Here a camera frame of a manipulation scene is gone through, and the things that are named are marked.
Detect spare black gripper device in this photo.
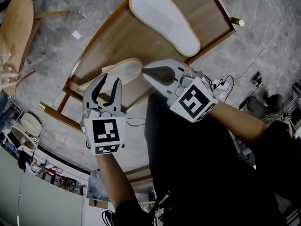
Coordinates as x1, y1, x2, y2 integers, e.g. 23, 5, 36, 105
252, 71, 263, 89

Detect white wire basket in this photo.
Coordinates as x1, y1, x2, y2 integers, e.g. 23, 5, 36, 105
10, 107, 46, 152

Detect person's black floral shirt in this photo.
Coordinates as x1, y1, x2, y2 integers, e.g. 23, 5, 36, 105
112, 95, 301, 226

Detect white power strip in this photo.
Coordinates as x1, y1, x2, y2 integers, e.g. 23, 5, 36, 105
213, 79, 230, 92

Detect white shoe insole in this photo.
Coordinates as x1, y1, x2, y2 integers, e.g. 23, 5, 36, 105
128, 0, 201, 57

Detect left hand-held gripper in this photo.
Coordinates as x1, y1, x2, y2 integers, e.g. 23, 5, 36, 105
79, 73, 127, 157

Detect white tan-edged slipper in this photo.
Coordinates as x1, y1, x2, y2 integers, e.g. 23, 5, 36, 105
77, 57, 143, 95

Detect person's left forearm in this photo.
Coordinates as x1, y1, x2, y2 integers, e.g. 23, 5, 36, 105
95, 152, 137, 210

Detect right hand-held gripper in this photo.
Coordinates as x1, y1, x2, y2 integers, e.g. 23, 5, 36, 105
142, 59, 220, 123

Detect oval wooden coffee table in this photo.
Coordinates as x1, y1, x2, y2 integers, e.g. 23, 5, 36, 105
0, 0, 70, 96

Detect blue grey painting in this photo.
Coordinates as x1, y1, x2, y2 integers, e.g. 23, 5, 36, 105
87, 169, 110, 202

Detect person's right forearm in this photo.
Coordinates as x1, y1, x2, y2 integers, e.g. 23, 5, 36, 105
210, 101, 270, 148

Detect wooden shoe rack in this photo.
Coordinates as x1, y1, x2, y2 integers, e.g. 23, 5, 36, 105
38, 0, 245, 134

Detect bouquet with pink ribbons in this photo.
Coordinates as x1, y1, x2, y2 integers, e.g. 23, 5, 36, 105
0, 49, 45, 89

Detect row of assorted shelf items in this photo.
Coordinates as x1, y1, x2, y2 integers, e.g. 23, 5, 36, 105
0, 123, 88, 197

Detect brown wooden steps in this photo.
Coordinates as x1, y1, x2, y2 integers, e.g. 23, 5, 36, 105
124, 165, 154, 184

